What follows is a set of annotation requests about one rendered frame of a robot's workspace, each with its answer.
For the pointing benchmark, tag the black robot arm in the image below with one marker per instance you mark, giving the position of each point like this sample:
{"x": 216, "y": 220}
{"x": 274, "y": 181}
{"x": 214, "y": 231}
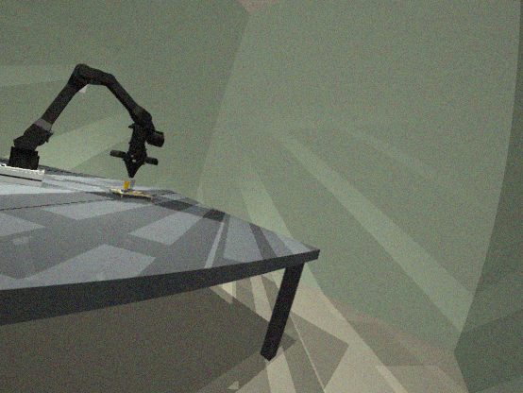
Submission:
{"x": 23, "y": 156}

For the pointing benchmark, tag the pale yellow plate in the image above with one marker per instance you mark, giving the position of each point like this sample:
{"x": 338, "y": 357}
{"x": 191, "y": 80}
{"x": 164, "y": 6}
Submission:
{"x": 130, "y": 191}

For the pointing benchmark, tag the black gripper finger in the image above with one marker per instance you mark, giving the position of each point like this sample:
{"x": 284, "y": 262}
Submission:
{"x": 135, "y": 168}
{"x": 129, "y": 167}

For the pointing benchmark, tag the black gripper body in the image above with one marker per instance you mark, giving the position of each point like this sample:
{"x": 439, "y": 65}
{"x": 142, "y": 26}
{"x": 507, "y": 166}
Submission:
{"x": 136, "y": 149}

